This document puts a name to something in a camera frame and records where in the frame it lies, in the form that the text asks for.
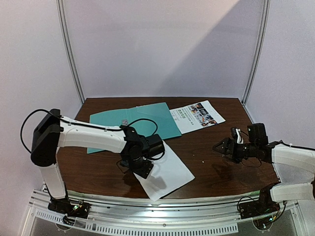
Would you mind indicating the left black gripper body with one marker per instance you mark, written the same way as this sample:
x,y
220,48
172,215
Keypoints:
x,y
136,165

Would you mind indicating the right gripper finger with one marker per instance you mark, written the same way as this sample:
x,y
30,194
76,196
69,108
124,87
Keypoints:
x,y
223,143
222,149

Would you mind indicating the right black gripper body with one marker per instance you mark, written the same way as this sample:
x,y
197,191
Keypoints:
x,y
234,150

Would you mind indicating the white text paper sheet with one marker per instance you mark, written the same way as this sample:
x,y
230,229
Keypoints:
x,y
168,174

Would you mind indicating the teal plastic folder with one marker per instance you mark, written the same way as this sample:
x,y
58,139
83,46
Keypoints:
x,y
153,118

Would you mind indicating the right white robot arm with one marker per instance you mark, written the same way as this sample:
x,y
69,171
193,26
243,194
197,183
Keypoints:
x,y
275,153

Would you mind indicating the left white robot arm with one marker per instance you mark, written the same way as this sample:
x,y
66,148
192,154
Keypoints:
x,y
55,131

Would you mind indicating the colour printed brochure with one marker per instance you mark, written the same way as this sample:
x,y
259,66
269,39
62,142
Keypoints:
x,y
196,116

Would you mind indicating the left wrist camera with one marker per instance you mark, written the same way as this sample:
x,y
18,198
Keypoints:
x,y
155,146

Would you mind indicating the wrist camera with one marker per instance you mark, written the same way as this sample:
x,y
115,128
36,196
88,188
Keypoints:
x,y
257,134
155,146

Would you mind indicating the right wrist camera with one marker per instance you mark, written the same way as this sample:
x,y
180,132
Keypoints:
x,y
257,134

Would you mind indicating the aluminium front rail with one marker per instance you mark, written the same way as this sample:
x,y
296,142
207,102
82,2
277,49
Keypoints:
x,y
165,210

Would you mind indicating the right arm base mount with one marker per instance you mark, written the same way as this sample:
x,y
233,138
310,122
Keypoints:
x,y
249,208

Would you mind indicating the perforated metal cable tray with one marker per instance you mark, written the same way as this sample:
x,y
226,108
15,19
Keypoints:
x,y
51,224

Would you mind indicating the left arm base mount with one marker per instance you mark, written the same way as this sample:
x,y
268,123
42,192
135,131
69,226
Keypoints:
x,y
70,208

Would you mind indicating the right aluminium corner post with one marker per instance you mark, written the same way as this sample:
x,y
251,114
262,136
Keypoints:
x,y
258,49

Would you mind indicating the aluminium corner post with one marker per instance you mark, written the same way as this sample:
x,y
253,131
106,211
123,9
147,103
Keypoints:
x,y
68,50
258,49

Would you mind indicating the left aluminium corner post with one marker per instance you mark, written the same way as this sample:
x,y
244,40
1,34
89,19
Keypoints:
x,y
68,50

